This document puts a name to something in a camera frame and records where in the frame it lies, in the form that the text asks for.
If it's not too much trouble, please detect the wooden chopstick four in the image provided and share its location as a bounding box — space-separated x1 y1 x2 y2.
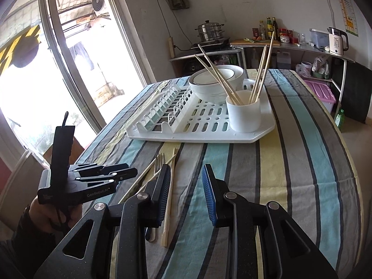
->
138 154 176 193

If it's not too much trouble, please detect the wooden chopstick five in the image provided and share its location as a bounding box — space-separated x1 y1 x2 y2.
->
119 159 156 203

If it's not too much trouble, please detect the metal fork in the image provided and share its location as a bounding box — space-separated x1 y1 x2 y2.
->
145 153 165 242

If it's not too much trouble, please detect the wooden chopstick three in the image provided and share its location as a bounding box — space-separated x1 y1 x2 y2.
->
161 148 178 248

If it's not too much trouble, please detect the wooden chopstick one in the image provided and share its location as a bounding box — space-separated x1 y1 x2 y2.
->
195 55 240 106

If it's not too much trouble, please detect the wooden chopstick nine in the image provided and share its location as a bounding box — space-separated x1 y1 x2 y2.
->
197 43 244 105

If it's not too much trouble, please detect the wooden chopstick six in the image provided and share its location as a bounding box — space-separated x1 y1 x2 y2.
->
250 49 270 104

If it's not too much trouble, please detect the wooden chopstick seven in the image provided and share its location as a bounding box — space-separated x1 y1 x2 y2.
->
249 45 267 103

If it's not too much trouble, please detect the wooden chopstick eight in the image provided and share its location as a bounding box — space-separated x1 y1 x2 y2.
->
252 31 276 104

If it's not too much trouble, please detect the metal kitchen shelf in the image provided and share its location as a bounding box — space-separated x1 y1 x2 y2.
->
169 38 356 117

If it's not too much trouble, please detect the person's left hand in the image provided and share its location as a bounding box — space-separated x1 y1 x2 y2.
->
29 196 83 234

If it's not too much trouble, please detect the wooden chair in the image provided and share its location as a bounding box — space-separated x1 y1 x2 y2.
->
43 137 84 164

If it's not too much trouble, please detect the white plastic dish rack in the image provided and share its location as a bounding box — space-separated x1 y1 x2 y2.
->
126 84 276 143

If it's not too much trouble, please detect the striped tablecloth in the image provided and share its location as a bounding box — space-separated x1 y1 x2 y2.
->
79 69 363 278

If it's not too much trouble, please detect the large white bowl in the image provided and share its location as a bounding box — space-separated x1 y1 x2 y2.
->
189 65 244 104

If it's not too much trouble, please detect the small white inner bowl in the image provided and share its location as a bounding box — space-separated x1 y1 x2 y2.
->
190 67 235 85

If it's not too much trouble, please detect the green bottle on floor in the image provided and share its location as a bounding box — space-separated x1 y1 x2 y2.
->
335 109 345 130

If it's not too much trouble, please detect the white utensil cup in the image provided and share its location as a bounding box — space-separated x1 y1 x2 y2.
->
226 90 261 133

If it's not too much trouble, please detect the pink lidded storage box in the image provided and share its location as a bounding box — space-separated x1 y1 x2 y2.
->
305 79 336 113

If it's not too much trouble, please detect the outdoor fan unit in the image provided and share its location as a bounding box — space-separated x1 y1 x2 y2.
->
91 0 105 12

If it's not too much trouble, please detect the induction cooktop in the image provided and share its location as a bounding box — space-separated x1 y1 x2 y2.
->
191 37 229 51

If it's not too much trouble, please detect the stainless steel steamer pot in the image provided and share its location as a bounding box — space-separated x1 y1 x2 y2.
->
196 20 224 42

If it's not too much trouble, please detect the wooden cutting board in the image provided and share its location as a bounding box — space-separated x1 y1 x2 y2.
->
230 38 270 47

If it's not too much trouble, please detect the white electric kettle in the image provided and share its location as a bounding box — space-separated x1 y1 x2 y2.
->
327 27 349 56

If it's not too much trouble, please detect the clear plastic container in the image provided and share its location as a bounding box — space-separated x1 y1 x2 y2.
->
310 28 329 49

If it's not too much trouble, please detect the green sauce bottle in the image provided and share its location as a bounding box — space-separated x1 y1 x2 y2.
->
267 17 274 40

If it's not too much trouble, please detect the dark sauce bottle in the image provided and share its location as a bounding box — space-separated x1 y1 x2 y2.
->
272 17 280 41

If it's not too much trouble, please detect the power strip on wall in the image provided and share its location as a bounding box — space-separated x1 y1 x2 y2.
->
168 37 175 59

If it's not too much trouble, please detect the giraffe wall poster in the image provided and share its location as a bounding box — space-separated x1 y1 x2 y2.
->
339 0 359 37

